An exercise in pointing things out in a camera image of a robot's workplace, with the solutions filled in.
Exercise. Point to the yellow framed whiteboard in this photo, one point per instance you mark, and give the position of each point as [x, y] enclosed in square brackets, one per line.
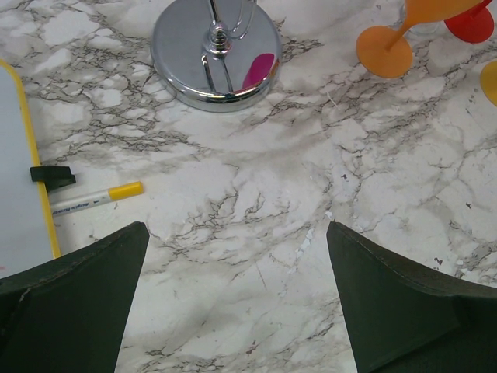
[28, 235]

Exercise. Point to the yellow wine glass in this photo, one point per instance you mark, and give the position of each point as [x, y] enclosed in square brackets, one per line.
[488, 81]

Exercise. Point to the clear wine glass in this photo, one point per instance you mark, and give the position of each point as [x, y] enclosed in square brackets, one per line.
[424, 29]

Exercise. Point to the orange wine glass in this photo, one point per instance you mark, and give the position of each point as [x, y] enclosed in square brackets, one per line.
[386, 53]

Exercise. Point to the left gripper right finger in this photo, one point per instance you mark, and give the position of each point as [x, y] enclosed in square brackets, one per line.
[402, 316]

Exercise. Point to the red wine glass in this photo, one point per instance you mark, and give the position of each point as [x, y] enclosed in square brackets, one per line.
[474, 26]

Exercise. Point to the chrome wine glass rack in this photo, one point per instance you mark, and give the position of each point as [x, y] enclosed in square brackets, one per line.
[216, 56]

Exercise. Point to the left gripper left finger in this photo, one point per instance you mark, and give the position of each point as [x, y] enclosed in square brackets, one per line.
[69, 314]

